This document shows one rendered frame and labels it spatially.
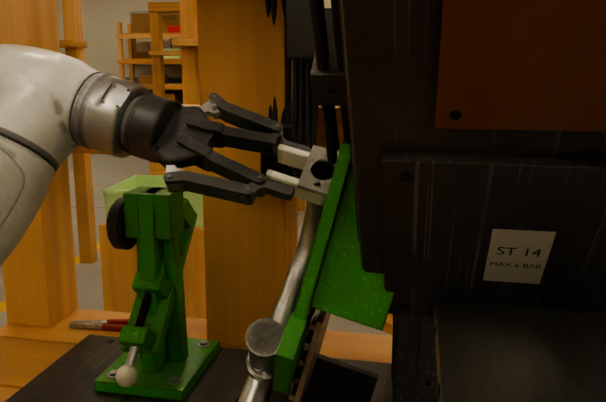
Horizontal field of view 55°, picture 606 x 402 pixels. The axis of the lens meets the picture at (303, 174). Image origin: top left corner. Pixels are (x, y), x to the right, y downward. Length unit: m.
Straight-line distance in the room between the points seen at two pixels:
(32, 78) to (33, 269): 0.50
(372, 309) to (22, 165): 0.39
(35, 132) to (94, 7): 11.16
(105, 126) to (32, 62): 0.11
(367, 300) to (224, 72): 0.49
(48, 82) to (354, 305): 0.41
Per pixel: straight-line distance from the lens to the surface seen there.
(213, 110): 0.69
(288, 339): 0.54
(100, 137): 0.68
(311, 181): 0.61
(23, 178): 0.68
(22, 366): 1.05
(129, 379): 0.81
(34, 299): 1.16
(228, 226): 0.94
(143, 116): 0.66
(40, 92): 0.70
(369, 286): 0.54
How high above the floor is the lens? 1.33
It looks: 10 degrees down
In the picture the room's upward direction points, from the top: straight up
